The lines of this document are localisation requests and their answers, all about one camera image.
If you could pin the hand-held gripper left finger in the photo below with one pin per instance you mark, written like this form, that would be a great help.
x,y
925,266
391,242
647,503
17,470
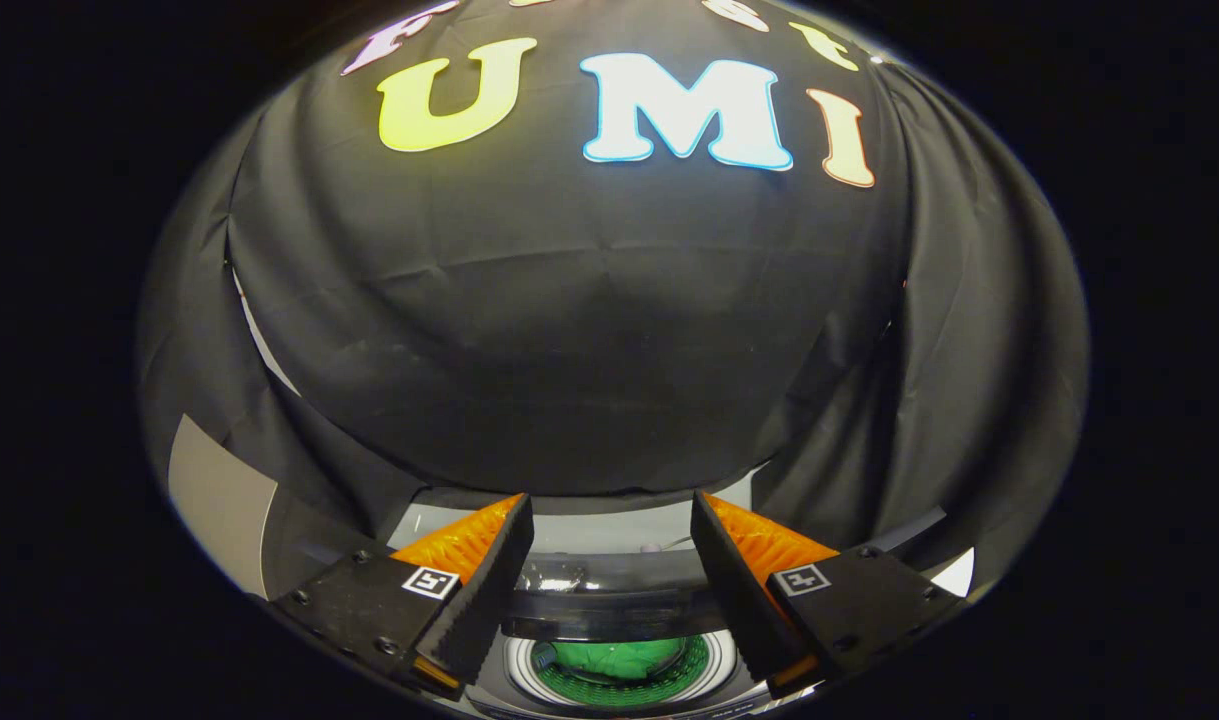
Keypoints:
x,y
489,590

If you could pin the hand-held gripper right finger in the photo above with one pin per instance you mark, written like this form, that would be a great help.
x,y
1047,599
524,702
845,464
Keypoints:
x,y
739,590

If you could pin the dark grey washing machine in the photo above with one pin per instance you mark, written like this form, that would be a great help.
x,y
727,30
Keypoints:
x,y
519,670

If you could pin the green polo shirt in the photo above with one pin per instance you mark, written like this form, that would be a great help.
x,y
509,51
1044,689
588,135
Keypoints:
x,y
619,660

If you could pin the white flat board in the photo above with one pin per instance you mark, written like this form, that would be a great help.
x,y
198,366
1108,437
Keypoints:
x,y
954,578

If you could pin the grey and black cabinet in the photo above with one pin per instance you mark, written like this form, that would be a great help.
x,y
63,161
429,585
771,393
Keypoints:
x,y
219,500

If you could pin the black backdrop cloth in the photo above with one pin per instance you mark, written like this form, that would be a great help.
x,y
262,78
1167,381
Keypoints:
x,y
589,320

